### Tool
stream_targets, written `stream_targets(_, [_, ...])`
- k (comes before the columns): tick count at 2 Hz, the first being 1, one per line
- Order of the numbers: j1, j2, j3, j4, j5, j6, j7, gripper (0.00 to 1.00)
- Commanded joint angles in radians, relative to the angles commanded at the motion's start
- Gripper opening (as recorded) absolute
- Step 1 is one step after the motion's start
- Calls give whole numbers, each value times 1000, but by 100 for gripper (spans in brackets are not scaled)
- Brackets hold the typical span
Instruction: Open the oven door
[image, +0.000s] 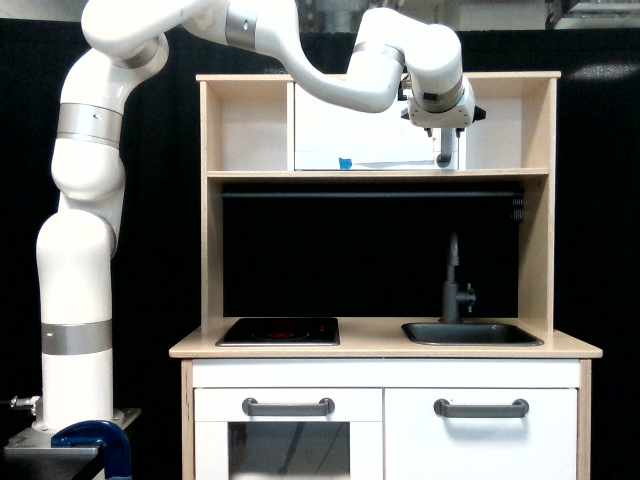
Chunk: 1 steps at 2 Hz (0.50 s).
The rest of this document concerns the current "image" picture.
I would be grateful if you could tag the white cabinet door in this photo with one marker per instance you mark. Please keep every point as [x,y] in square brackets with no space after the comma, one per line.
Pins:
[419,444]

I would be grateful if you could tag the blue C-clamp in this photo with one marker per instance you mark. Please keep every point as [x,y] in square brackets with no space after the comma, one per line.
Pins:
[108,437]

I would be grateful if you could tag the white oven door with window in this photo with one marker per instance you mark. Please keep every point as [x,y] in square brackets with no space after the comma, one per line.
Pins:
[348,444]

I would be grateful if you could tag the white microwave door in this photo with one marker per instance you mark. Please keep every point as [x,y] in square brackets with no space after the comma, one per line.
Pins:
[323,133]

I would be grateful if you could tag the grey microwave door handle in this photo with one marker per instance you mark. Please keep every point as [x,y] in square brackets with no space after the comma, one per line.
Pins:
[444,148]

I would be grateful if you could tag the blue tape piece bottom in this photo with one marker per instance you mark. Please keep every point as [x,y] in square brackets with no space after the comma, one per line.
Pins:
[345,163]

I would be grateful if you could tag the grey cabinet door handle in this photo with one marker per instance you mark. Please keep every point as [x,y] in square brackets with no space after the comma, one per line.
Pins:
[517,409]

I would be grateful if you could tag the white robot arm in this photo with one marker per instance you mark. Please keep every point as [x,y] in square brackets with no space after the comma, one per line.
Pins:
[127,46]

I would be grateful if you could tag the grey toy sink basin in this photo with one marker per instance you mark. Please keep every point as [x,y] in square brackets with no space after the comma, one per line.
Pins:
[466,334]

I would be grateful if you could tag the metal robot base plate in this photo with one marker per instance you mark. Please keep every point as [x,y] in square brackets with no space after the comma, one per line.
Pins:
[38,436]

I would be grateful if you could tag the silver cable connector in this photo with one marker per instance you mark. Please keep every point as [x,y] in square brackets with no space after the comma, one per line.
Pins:
[21,403]

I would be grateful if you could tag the grey hanging rail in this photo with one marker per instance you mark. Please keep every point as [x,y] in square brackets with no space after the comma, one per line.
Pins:
[375,194]

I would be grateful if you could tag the black toy stove top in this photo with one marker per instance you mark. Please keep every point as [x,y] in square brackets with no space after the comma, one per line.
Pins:
[273,331]

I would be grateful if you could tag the black support table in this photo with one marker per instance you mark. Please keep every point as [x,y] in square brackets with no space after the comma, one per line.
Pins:
[51,464]

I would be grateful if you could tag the grey oven door handle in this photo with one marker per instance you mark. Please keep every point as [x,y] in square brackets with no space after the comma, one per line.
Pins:
[323,408]

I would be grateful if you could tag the grey toy faucet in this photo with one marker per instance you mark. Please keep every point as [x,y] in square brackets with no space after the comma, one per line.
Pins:
[452,296]

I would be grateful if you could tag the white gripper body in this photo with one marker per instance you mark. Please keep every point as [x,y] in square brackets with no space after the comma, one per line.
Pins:
[459,113]

